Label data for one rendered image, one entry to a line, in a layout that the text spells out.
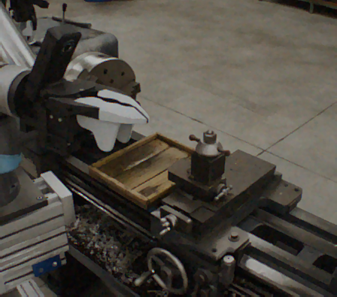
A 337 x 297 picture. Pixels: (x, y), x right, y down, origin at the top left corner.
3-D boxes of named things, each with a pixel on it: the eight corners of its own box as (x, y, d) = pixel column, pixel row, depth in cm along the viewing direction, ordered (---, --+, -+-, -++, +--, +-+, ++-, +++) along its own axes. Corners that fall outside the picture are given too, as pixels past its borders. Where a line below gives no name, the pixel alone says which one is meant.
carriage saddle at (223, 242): (148, 227, 148) (147, 212, 145) (238, 168, 177) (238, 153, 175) (224, 271, 130) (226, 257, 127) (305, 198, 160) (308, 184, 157)
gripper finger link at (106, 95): (159, 149, 61) (101, 130, 65) (162, 104, 59) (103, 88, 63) (145, 157, 58) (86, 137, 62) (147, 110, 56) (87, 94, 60)
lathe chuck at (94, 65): (59, 139, 180) (60, 59, 168) (119, 122, 202) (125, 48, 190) (73, 147, 174) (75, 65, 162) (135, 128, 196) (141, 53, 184)
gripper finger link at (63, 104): (115, 115, 59) (65, 99, 63) (116, 101, 58) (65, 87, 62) (90, 125, 55) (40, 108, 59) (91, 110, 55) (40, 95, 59)
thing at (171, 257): (142, 283, 156) (139, 233, 145) (162, 268, 162) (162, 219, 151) (202, 324, 140) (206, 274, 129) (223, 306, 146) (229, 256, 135)
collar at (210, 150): (189, 150, 139) (189, 140, 138) (207, 140, 144) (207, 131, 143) (211, 159, 135) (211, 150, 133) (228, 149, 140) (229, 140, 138)
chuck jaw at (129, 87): (107, 87, 182) (129, 75, 189) (108, 99, 184) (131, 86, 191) (126, 95, 175) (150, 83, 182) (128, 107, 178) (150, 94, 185)
